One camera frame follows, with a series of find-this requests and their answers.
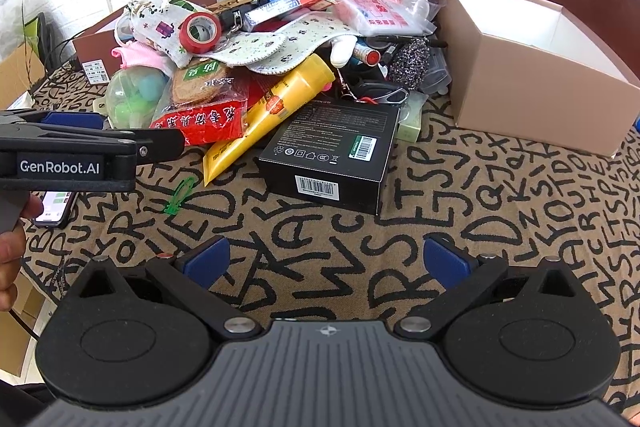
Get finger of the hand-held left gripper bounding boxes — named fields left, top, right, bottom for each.
left=0, top=127, right=186, bottom=164
left=0, top=109, right=109, bottom=131

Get dark brown box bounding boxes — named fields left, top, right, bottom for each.
left=72, top=0, right=219, bottom=86

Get printed drawstring pouch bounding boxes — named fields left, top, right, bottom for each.
left=122, top=0, right=212, bottom=68

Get black car key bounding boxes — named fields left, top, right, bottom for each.
left=361, top=82, right=409, bottom=106

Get red tape roll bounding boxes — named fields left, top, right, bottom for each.
left=178, top=11, right=224, bottom=56

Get clear plastic container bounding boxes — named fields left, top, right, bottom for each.
left=424, top=46, right=454, bottom=96

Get smartphone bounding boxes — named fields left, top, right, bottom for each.
left=32, top=190, right=79, bottom=229

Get red flat box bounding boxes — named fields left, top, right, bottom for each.
left=244, top=76, right=283, bottom=110

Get silver scouring pad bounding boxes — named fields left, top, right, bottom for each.
left=387, top=37, right=432, bottom=90

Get black product box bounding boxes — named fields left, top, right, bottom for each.
left=258, top=99, right=401, bottom=216

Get yellow tube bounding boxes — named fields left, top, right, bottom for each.
left=202, top=54, right=335, bottom=188

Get pink knit cloth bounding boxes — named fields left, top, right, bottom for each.
left=111, top=44, right=174, bottom=72

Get clear ball with green toys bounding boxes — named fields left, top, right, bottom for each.
left=101, top=67, right=167, bottom=130

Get red snack packet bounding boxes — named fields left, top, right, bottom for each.
left=149, top=74, right=251, bottom=148

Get person's left hand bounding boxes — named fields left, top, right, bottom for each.
left=0, top=194, right=45, bottom=314

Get pinkish cardboard box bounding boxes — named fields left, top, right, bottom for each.
left=439, top=0, right=640, bottom=158

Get black clip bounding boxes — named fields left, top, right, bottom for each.
left=218, top=9, right=246, bottom=33

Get green soap box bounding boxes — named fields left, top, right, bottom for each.
left=394, top=106, right=424, bottom=144

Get round cracker packet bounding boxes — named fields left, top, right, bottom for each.
left=170, top=57, right=237, bottom=108

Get plain cardboard box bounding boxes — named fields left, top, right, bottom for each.
left=0, top=41, right=47, bottom=110

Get green plastic clip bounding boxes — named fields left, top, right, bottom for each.
left=165, top=175, right=199, bottom=216

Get blue red toothpaste box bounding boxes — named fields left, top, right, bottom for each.
left=243, top=0, right=322, bottom=30

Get red capped stamp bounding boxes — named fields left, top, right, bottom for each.
left=352, top=44, right=384, bottom=66

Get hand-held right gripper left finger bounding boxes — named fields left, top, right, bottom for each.
left=64, top=235, right=265, bottom=341

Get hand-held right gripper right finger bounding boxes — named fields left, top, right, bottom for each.
left=393, top=236, right=584, bottom=341

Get black cable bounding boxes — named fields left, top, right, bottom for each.
left=42, top=37, right=77, bottom=74

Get white bottle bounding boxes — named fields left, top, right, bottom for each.
left=329, top=34, right=359, bottom=68

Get wooden clothespin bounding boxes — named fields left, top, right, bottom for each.
left=207, top=0, right=254, bottom=13

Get red printed plastic bag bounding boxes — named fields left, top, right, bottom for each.
left=334, top=0, right=434, bottom=38

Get black scissors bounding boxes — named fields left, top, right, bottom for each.
left=341, top=71, right=374, bottom=100

